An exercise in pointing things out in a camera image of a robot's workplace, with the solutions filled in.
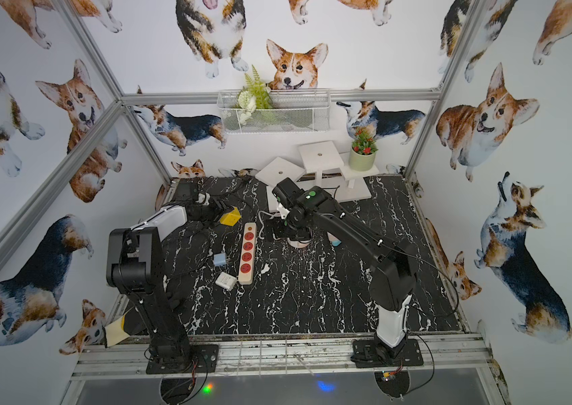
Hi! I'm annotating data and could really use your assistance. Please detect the beige red power strip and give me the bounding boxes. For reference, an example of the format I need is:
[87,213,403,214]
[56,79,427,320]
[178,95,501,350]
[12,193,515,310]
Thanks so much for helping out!
[237,223,257,285]

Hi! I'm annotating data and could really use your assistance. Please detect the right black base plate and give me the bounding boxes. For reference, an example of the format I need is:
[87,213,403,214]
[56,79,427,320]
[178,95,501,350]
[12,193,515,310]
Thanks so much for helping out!
[350,339,424,369]

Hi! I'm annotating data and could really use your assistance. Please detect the green potted red flowers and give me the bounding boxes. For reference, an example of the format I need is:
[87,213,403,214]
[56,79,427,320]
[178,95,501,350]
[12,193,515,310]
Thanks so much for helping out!
[348,128,378,171]

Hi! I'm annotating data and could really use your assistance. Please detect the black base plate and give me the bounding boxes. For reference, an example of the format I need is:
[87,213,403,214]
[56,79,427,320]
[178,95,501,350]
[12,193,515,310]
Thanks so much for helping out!
[350,339,424,369]
[146,344,219,375]

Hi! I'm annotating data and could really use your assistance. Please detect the green fern plant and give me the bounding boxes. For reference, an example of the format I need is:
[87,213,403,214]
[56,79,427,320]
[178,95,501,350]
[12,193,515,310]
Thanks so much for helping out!
[237,66,274,125]

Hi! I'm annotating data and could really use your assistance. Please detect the aluminium frame front rail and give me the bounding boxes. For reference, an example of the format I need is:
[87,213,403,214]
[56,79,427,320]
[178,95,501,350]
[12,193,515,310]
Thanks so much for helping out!
[71,334,492,381]

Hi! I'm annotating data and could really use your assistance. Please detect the round pink socket hub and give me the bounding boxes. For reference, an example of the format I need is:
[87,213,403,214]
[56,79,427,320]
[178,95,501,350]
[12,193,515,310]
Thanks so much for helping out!
[288,236,311,249]

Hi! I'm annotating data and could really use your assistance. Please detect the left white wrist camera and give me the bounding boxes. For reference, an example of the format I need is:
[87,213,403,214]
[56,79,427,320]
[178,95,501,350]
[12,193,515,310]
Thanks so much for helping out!
[196,192,211,206]

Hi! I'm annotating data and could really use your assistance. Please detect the white wire basket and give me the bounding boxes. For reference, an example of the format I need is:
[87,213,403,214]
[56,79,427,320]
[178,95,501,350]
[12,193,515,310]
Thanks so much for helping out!
[217,89,331,133]

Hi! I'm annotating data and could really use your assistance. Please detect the yellow paper note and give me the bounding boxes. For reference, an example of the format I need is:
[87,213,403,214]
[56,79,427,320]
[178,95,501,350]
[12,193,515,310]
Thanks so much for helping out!
[105,316,130,348]

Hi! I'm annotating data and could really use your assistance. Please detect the yellow cube plug adapter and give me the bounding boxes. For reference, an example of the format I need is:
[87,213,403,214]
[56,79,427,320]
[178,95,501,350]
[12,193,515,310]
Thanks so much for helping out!
[219,207,241,227]

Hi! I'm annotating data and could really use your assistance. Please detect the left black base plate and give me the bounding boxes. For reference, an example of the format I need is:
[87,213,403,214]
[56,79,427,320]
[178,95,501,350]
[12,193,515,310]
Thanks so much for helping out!
[146,344,219,375]

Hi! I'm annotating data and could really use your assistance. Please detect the pink coiled cable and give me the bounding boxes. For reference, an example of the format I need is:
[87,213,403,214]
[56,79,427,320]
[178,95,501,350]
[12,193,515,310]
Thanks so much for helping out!
[256,209,282,239]

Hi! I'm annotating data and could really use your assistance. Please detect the white tiered display stand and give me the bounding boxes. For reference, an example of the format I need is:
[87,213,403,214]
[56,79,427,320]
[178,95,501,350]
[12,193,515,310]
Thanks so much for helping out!
[256,141,380,213]

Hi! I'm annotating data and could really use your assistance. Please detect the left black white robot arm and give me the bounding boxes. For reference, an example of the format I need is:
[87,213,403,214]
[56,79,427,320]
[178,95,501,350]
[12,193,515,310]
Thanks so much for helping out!
[106,189,231,375]

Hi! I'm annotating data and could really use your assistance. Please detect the light blue plug adapter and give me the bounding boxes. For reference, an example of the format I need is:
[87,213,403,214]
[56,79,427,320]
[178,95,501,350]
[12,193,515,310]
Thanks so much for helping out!
[213,252,227,267]

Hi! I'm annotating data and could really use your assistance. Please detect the white plug adapter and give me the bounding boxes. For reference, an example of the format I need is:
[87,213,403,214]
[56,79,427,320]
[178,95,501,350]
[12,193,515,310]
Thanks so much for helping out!
[215,272,238,291]

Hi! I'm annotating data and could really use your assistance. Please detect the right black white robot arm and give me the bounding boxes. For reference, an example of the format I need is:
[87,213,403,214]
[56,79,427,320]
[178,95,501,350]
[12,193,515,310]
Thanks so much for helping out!
[272,178,418,349]

